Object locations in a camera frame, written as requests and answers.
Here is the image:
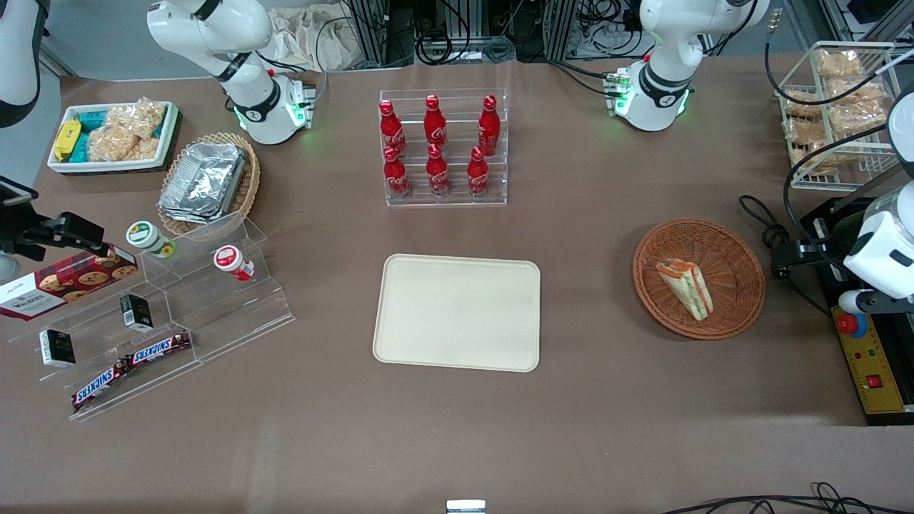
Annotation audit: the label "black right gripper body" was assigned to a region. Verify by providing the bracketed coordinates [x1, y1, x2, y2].
[0, 213, 66, 262]

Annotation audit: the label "triangle sandwich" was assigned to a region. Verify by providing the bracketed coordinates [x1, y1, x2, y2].
[656, 257, 715, 322]

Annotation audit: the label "round brown wicker basket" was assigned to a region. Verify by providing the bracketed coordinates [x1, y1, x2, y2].
[633, 218, 766, 341]

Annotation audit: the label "oval light wicker basket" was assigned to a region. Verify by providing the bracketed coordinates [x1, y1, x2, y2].
[157, 131, 261, 238]

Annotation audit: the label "beige rectangular tray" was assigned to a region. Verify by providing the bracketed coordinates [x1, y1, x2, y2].
[372, 253, 541, 373]

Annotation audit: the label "red tartan cookie box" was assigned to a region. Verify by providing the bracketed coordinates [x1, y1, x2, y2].
[0, 244, 139, 322]

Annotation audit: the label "green lid white cup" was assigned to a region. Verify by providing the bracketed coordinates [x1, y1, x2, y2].
[126, 221, 176, 259]

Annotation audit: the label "black table appliance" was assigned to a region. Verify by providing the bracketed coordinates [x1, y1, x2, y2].
[800, 168, 914, 427]

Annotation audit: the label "clear bag of crackers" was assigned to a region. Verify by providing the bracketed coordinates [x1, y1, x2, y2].
[791, 139, 842, 176]
[828, 101, 889, 136]
[815, 49, 863, 79]
[827, 77, 886, 108]
[784, 89, 823, 119]
[781, 116, 822, 146]

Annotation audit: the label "clear rice cracker bag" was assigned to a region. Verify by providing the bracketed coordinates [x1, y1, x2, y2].
[107, 97, 167, 141]
[87, 126, 159, 163]

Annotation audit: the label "yellow snack pack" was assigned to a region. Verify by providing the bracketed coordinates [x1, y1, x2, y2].
[54, 119, 82, 162]

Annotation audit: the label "small black box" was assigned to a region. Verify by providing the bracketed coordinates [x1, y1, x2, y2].
[39, 329, 76, 368]
[120, 293, 154, 333]

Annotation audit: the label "white rectangular snack bin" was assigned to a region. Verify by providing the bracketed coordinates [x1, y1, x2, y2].
[47, 101, 179, 174]

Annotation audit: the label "silver foil container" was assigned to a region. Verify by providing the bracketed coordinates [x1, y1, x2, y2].
[159, 142, 248, 224]

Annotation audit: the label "brown snickers bar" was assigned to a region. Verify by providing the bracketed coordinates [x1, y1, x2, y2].
[71, 361, 133, 412]
[127, 331, 193, 367]

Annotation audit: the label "red lid white cup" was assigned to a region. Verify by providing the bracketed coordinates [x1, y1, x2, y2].
[214, 245, 255, 281]

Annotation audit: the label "clear acrylic tiered stand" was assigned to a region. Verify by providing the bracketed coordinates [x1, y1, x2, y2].
[7, 211, 296, 422]

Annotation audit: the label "beige cloth bag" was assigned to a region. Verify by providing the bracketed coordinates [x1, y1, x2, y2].
[268, 6, 358, 72]

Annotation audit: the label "red cola bottle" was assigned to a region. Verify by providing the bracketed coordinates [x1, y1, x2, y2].
[378, 99, 408, 158]
[478, 94, 501, 156]
[383, 146, 412, 200]
[467, 146, 491, 198]
[426, 143, 451, 198]
[423, 94, 448, 152]

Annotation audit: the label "clear acrylic bottle rack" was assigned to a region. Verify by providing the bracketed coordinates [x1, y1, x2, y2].
[378, 88, 509, 208]

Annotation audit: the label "black power cable with plug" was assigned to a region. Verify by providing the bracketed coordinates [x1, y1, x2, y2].
[738, 195, 833, 319]

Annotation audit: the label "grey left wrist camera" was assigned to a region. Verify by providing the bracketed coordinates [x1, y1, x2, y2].
[838, 288, 914, 316]

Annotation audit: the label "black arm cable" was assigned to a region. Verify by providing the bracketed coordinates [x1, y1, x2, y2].
[764, 7, 902, 276]

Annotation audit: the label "white wire rack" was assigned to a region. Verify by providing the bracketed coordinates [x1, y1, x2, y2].
[775, 41, 914, 192]

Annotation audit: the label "black floor cables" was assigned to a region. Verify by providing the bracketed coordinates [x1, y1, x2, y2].
[661, 482, 914, 514]

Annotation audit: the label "aluminium frame post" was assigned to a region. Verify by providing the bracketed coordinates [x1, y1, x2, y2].
[346, 0, 416, 69]
[544, 0, 581, 62]

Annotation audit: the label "grey coiled cable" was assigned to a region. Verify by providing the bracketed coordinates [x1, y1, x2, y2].
[482, 36, 516, 65]

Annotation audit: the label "black coiled cable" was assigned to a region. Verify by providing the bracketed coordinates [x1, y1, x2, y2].
[416, 30, 473, 66]

